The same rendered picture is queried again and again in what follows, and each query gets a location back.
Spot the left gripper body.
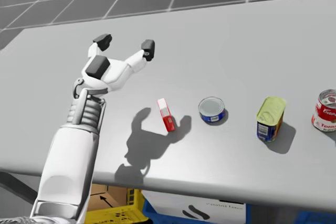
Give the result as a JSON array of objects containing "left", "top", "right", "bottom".
[{"left": 81, "top": 55, "right": 131, "bottom": 94}]

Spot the green and blue rectangular can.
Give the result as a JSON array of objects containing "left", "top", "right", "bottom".
[{"left": 256, "top": 96, "right": 287, "bottom": 142}]

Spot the blue box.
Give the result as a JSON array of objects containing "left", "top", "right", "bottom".
[{"left": 142, "top": 197, "right": 336, "bottom": 224}]

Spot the blue flat can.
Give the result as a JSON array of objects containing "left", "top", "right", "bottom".
[{"left": 198, "top": 96, "right": 227, "bottom": 123}]

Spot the brown box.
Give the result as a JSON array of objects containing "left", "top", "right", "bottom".
[{"left": 88, "top": 184, "right": 129, "bottom": 212}]

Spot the yellow box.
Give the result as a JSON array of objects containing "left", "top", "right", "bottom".
[{"left": 84, "top": 187, "right": 148, "bottom": 224}]

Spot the white box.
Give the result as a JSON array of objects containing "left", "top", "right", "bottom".
[{"left": 141, "top": 189, "right": 247, "bottom": 224}]

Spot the red and white carton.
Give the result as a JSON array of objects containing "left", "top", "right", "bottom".
[{"left": 156, "top": 98, "right": 176, "bottom": 132}]

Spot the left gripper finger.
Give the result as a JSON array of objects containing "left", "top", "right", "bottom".
[
  {"left": 87, "top": 34, "right": 113, "bottom": 59},
  {"left": 125, "top": 39, "right": 155, "bottom": 73}
]

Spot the red and white can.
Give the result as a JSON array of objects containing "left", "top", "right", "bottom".
[{"left": 311, "top": 89, "right": 336, "bottom": 132}]

